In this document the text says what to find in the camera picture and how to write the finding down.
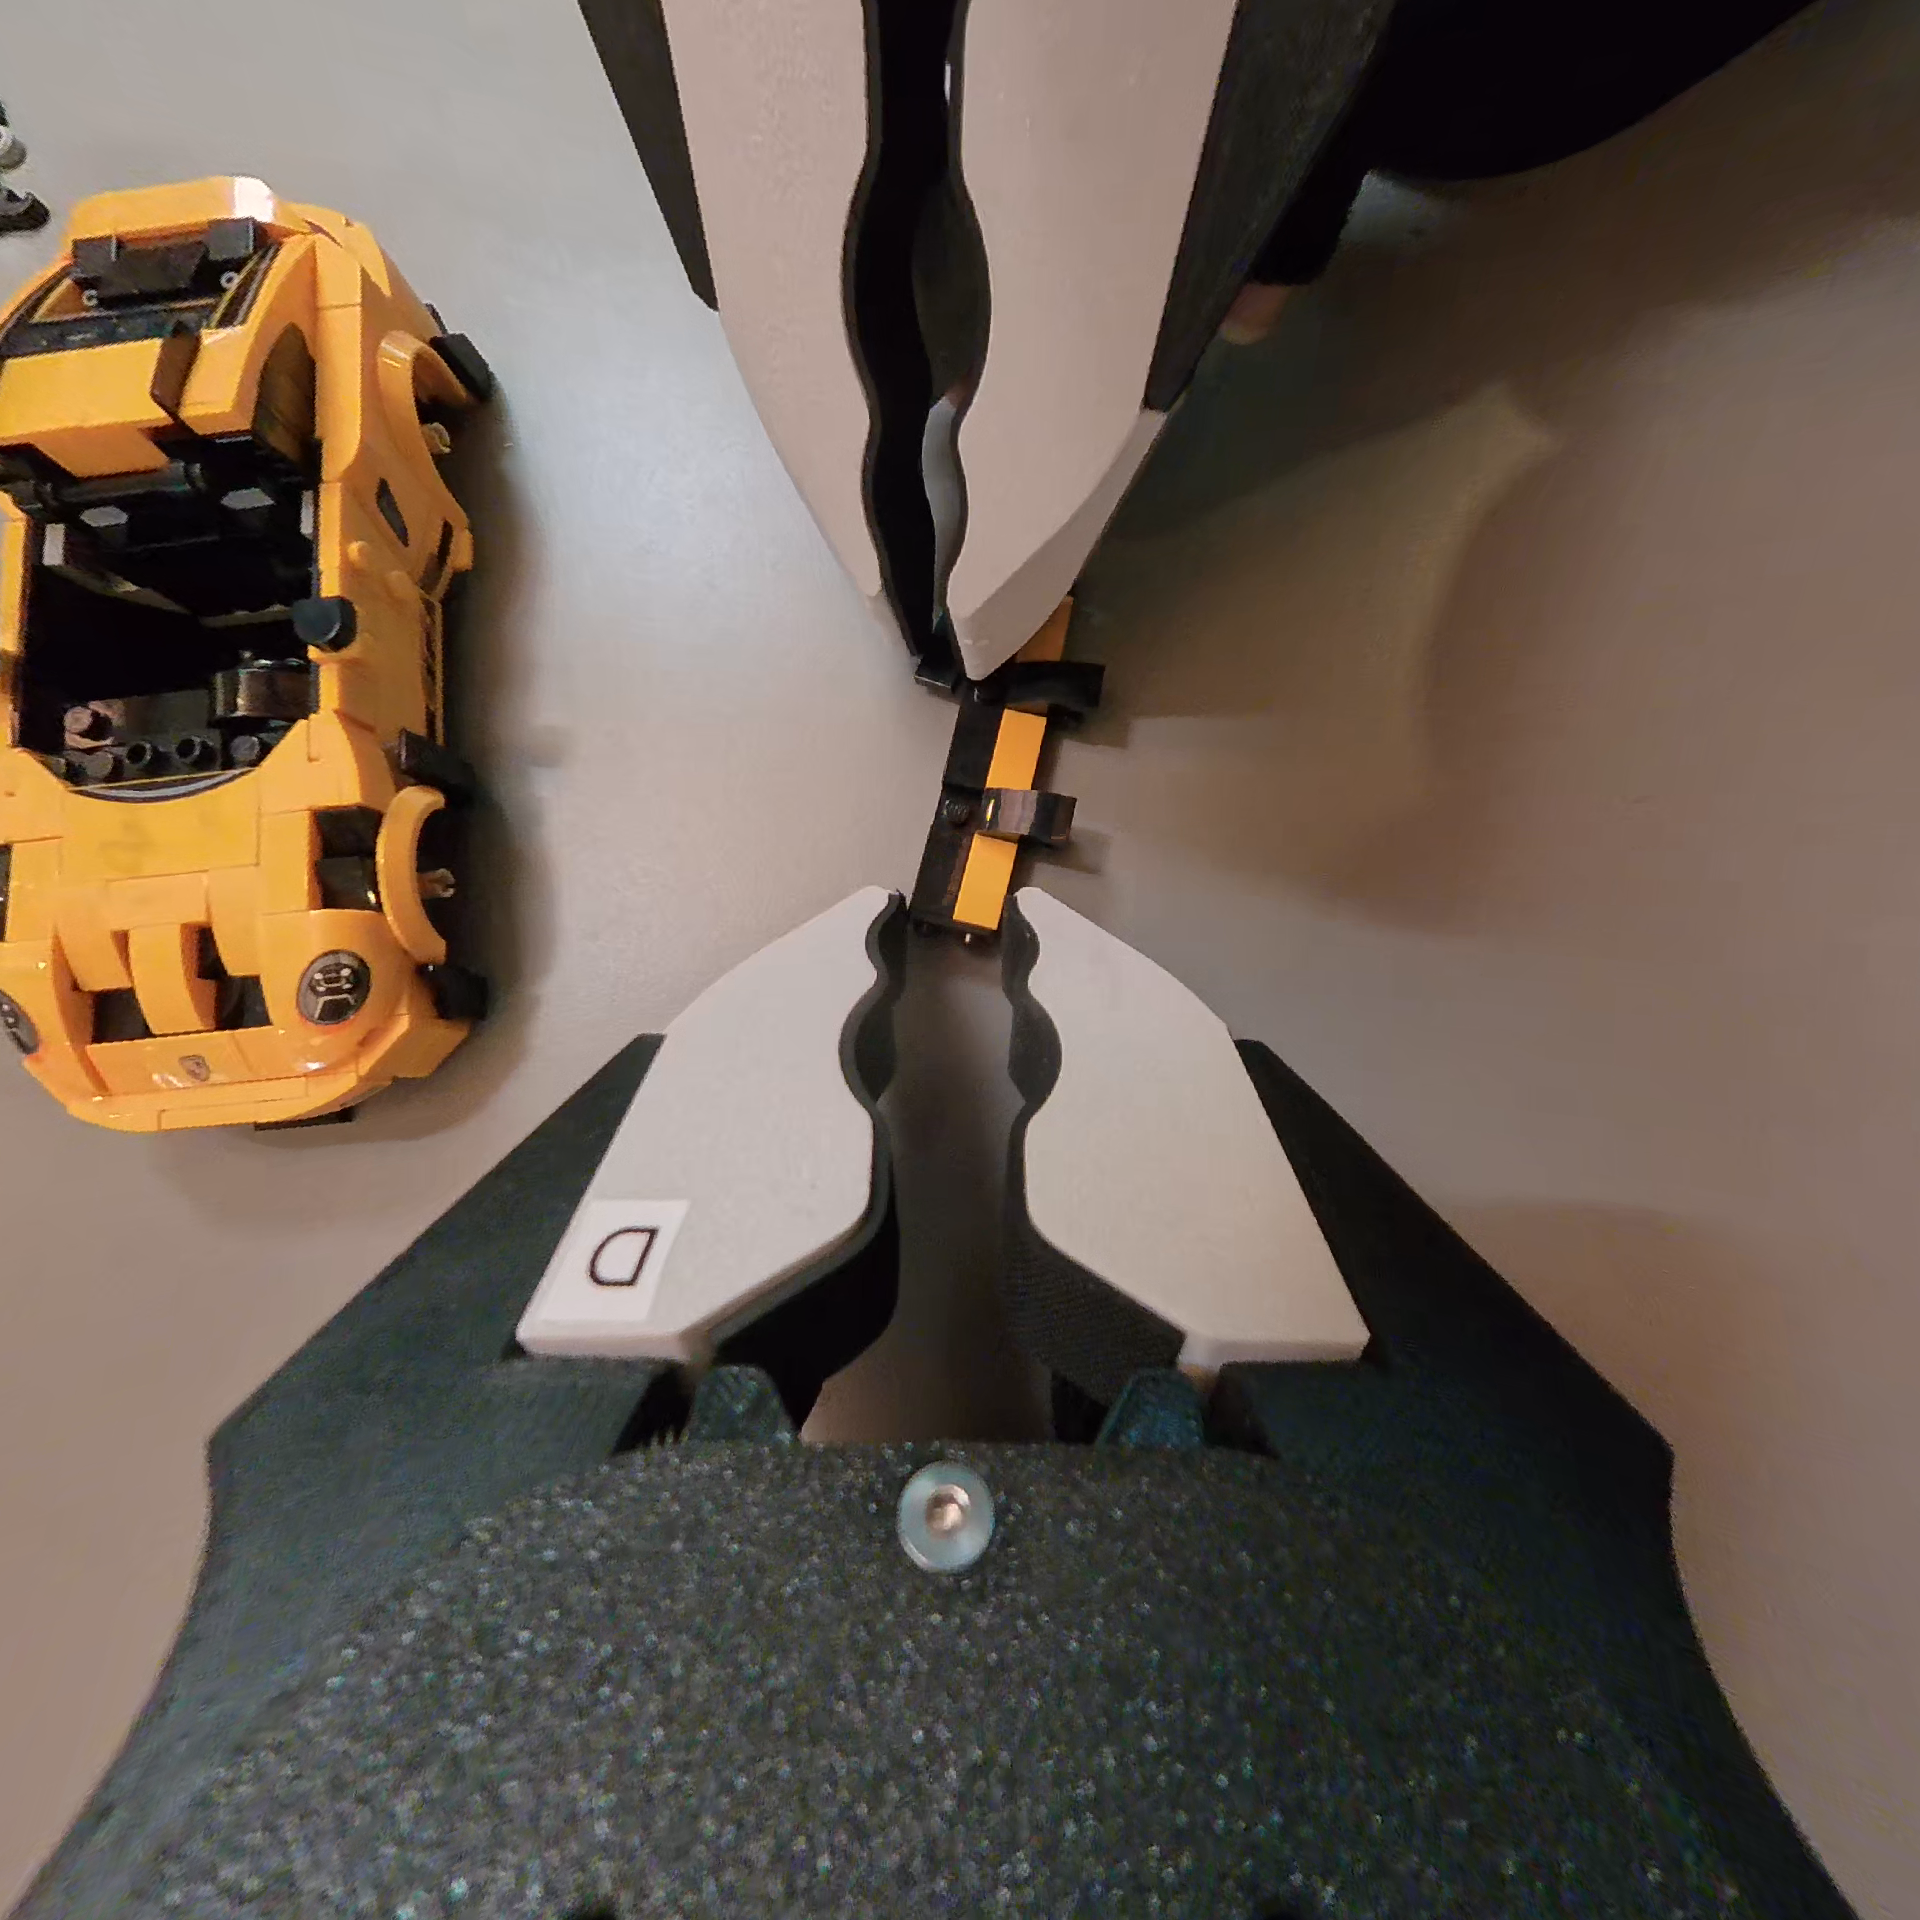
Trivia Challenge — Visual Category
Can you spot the black and yellow lego strip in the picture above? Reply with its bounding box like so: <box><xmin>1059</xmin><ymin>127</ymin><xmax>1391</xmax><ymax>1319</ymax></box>
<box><xmin>911</xmin><ymin>596</ymin><xmax>1106</xmax><ymax>944</ymax></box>

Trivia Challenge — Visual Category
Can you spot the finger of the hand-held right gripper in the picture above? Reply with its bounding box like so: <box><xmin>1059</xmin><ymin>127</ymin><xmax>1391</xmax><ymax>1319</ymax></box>
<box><xmin>662</xmin><ymin>0</ymin><xmax>960</xmax><ymax>665</ymax></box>
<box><xmin>937</xmin><ymin>0</ymin><xmax>1242</xmax><ymax>680</ymax></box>

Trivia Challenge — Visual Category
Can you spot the yellow lego car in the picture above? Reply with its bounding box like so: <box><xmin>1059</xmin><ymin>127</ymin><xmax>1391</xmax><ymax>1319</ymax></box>
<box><xmin>0</xmin><ymin>175</ymin><xmax>498</xmax><ymax>1130</ymax></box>

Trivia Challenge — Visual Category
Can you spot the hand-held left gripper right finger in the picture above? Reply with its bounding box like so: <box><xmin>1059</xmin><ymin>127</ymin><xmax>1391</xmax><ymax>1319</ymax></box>
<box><xmin>1000</xmin><ymin>884</ymin><xmax>1369</xmax><ymax>1407</ymax></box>

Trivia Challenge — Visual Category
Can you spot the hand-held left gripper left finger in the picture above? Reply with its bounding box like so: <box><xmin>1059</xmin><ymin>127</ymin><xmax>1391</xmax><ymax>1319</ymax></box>
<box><xmin>518</xmin><ymin>882</ymin><xmax>915</xmax><ymax>1424</ymax></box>

